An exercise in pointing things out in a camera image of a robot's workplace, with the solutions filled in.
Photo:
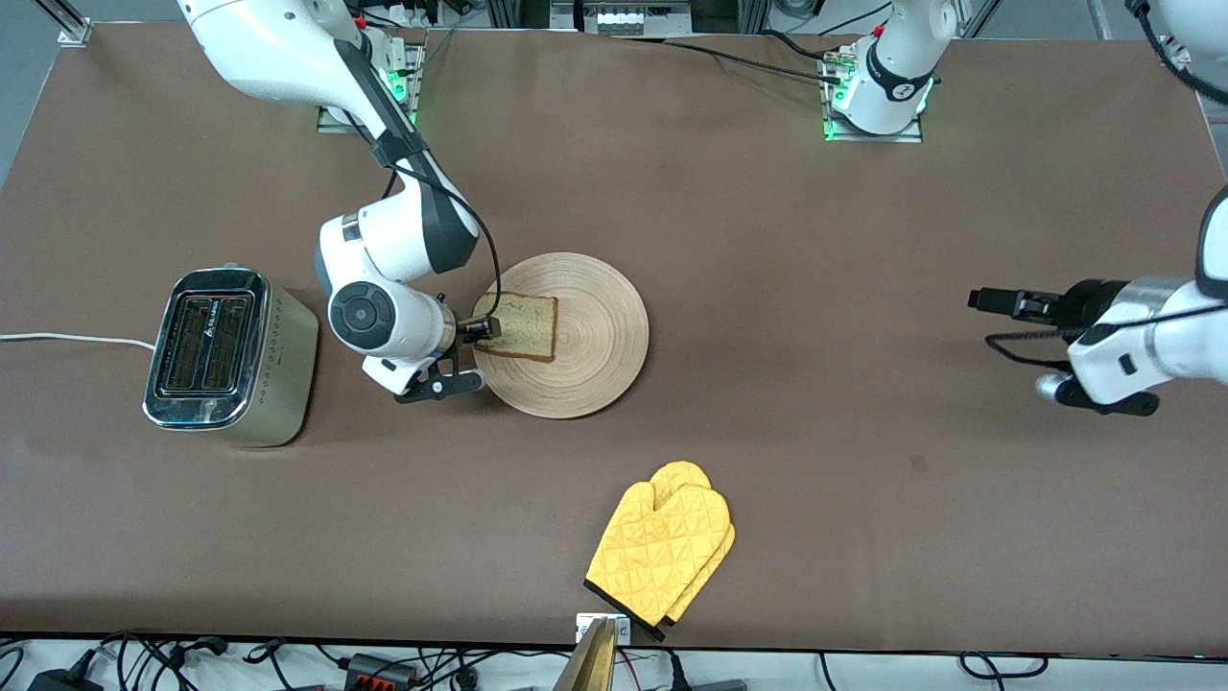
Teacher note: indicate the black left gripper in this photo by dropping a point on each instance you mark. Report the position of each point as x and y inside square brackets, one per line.
[1080, 303]

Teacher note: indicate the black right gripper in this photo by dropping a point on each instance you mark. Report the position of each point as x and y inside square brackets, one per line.
[472, 330]

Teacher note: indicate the brown bread slice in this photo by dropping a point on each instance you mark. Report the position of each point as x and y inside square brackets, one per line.
[528, 326]

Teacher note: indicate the round wooden plate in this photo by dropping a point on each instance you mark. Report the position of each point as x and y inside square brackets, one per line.
[595, 336]

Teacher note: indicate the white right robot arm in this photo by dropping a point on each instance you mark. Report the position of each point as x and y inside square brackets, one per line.
[403, 240]

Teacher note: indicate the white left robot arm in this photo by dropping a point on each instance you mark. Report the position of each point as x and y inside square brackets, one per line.
[887, 77]

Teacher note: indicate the silver two-slot toaster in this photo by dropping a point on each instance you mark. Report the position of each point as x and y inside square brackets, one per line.
[278, 374]

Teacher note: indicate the yellow quilted oven mitt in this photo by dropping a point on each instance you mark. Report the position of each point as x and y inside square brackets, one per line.
[652, 557]
[683, 473]

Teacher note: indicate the white power strip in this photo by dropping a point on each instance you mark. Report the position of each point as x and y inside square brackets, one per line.
[633, 17]

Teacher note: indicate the golden metal bar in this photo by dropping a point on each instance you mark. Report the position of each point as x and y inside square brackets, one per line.
[590, 667]

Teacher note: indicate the black red connector block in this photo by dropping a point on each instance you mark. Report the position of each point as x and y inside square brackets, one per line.
[379, 670]

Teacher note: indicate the black power adapter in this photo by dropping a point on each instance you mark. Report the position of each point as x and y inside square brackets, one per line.
[62, 681]

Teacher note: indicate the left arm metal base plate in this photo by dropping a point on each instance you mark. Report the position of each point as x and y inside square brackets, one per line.
[916, 130]

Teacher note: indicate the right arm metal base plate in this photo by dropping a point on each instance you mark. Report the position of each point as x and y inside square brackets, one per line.
[336, 123]

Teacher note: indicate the silver table edge bracket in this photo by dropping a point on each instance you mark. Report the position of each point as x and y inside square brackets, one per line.
[585, 626]

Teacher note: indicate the aluminium frame corner bracket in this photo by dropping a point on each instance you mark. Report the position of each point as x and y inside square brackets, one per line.
[72, 29]

